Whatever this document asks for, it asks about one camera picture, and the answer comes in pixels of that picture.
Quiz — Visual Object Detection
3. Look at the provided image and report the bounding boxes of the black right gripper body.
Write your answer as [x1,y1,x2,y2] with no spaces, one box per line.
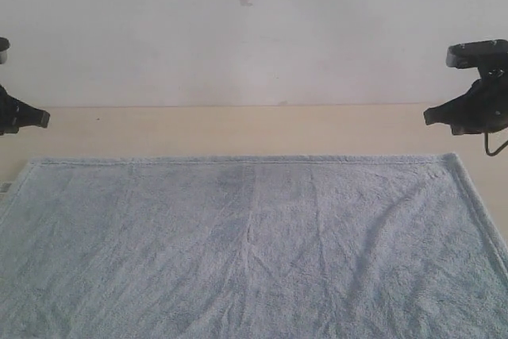
[459,75,507,133]

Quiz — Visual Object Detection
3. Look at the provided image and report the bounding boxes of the black right camera cable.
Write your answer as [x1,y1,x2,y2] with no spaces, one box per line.
[483,130,508,156]

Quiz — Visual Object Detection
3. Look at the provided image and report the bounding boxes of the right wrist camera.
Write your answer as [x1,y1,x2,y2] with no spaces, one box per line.
[445,39,508,79]

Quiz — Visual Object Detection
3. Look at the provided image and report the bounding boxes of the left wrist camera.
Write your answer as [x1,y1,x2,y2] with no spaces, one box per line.
[0,37,10,64]

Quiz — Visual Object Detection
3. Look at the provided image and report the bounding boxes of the light blue terry towel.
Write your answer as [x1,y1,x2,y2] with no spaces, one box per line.
[1,154,507,338]

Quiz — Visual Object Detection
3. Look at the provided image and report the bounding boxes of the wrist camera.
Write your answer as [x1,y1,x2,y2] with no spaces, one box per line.
[445,39,508,79]
[0,37,10,64]

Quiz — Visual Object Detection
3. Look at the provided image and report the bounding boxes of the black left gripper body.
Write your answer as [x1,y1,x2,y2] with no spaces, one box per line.
[0,86,19,136]

